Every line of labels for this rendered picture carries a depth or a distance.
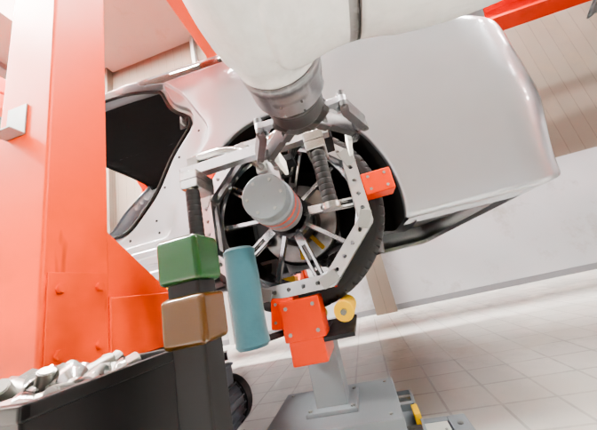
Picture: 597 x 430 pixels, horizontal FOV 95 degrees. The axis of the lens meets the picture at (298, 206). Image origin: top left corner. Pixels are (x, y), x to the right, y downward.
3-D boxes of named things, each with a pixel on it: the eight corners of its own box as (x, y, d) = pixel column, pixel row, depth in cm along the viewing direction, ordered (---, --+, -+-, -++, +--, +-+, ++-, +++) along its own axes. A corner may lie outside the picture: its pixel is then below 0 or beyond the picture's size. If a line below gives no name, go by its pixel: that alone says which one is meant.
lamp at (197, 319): (230, 334, 25) (225, 289, 26) (207, 345, 21) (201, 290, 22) (191, 342, 25) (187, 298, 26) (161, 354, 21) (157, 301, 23)
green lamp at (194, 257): (223, 277, 26) (218, 237, 27) (199, 278, 22) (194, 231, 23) (186, 287, 27) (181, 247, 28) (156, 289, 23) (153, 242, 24)
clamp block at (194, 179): (215, 195, 79) (212, 178, 80) (197, 185, 70) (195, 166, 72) (199, 199, 79) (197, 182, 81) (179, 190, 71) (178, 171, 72)
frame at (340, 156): (389, 274, 81) (341, 120, 97) (391, 274, 75) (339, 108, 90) (222, 312, 90) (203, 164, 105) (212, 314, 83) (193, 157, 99)
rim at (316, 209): (256, 166, 129) (235, 276, 118) (234, 144, 107) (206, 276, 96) (366, 173, 116) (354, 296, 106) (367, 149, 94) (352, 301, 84)
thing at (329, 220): (352, 239, 108) (314, 174, 118) (351, 236, 101) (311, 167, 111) (282, 277, 110) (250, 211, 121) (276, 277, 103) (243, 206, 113)
